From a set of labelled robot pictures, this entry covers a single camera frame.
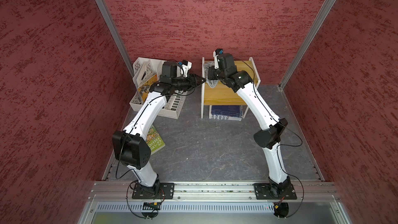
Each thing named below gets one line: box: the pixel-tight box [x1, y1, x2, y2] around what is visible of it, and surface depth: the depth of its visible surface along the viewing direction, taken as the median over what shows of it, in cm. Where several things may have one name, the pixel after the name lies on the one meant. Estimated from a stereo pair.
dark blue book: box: [211, 105, 244, 118], surface depth 99 cm
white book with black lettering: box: [210, 114, 243, 121], surface depth 101 cm
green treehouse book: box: [146, 124, 166, 156], surface depth 89 cm
